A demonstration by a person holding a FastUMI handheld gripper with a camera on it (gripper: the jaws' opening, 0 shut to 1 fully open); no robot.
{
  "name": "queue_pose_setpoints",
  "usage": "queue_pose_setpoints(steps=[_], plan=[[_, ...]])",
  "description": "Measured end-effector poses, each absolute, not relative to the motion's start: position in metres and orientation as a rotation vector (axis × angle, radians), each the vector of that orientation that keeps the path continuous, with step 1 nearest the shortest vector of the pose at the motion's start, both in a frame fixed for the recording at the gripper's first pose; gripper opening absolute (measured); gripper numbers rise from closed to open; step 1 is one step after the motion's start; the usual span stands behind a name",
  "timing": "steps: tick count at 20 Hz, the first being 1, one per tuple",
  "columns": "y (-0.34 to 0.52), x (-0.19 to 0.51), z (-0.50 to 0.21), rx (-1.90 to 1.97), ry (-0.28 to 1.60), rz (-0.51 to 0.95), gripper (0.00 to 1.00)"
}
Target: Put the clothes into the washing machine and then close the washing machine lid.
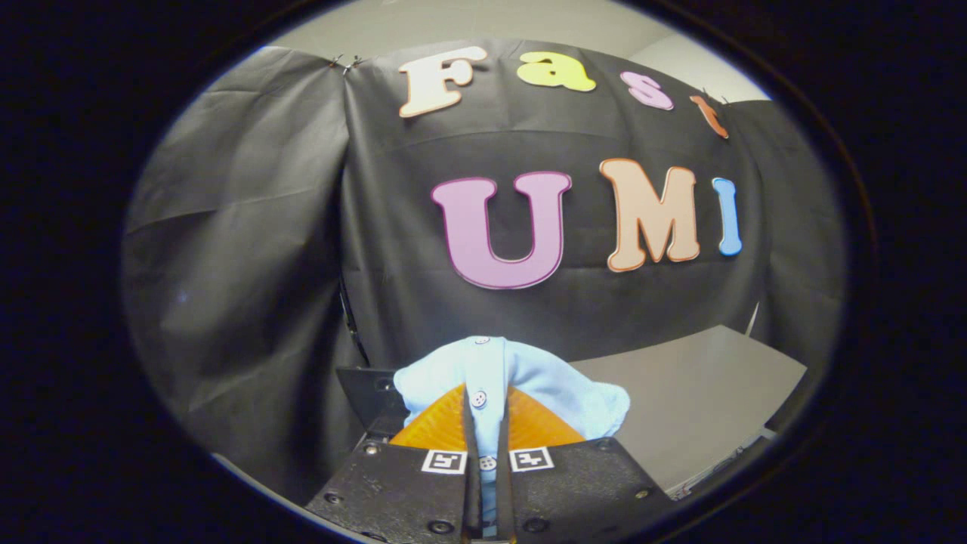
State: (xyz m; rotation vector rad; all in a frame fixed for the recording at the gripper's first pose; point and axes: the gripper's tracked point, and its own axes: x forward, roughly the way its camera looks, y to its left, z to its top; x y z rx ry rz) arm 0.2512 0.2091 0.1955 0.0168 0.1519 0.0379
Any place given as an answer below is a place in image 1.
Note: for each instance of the black backdrop cloth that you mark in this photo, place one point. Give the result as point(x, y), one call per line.
point(249, 227)

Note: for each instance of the grey cabinet with beige door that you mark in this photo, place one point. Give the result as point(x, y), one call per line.
point(695, 393)

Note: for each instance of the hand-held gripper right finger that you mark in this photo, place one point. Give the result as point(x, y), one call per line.
point(574, 491)

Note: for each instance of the light blue shirt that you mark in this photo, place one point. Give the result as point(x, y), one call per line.
point(551, 378)

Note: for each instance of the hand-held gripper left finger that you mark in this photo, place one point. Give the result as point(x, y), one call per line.
point(400, 495)

